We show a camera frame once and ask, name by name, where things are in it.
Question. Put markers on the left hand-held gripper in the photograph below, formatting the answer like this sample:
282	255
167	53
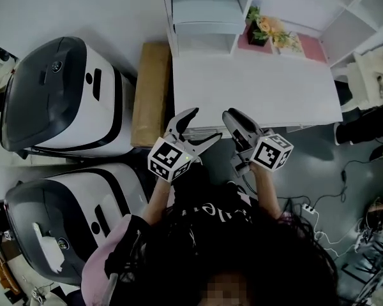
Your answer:
167	159

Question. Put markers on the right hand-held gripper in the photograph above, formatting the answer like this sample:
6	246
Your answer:
271	153

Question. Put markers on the large white box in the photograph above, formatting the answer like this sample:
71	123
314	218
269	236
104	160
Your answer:
204	5

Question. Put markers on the white shelf unit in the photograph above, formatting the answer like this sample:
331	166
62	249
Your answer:
306	5

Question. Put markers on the person's left forearm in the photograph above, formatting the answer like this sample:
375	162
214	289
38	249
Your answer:
158	202

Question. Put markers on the person's right forearm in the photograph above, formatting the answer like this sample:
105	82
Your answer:
266	193

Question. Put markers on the white desk with shelves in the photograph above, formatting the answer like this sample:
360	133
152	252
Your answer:
258	84

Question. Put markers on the long cardboard box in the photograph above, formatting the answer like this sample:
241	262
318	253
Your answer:
150	94

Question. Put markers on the white and black machine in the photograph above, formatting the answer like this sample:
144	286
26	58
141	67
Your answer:
115	107
83	196

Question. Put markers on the person's black shirt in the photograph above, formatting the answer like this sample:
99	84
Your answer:
217	222

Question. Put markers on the potted yellow flowers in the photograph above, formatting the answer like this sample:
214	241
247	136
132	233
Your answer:
265	27

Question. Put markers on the white power strip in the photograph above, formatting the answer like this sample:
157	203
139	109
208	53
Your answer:
309	208

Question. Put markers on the person's pink sleeve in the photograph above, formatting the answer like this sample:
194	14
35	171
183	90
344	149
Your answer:
95	266

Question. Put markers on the white tissue sheet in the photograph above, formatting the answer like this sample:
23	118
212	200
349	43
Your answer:
49	250

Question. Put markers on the black metal rack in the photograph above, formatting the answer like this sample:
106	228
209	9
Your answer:
370	266

